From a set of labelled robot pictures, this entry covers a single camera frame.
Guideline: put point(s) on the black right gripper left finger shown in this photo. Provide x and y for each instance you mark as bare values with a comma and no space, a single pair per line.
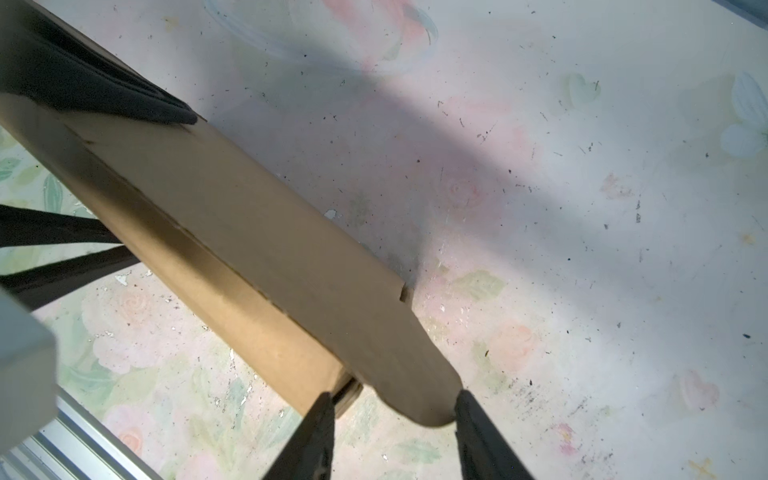
308,455

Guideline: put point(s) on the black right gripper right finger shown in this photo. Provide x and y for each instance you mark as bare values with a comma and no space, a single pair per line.
483,452

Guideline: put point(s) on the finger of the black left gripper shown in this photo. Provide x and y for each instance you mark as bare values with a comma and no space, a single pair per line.
44,62
39,286

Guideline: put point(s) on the brown cardboard box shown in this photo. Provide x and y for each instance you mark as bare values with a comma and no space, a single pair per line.
299,300

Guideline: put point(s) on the aluminium front rail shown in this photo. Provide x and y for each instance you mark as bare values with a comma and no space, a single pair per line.
74,445

